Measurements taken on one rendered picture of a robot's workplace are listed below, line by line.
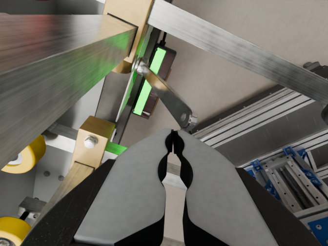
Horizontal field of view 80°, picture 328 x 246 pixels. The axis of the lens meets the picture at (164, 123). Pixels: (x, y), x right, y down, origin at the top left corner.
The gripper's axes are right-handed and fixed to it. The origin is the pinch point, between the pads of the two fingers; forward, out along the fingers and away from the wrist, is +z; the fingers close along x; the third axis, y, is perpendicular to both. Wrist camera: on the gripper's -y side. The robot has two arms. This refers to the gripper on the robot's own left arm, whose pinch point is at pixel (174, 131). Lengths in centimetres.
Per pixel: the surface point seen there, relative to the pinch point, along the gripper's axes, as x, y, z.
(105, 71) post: -5.6, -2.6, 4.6
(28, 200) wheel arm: -33, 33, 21
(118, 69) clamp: -7.2, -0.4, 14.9
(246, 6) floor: 35, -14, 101
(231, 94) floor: 37, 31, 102
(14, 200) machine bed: -47, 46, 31
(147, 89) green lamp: -5.3, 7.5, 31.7
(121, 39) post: -4.8, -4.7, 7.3
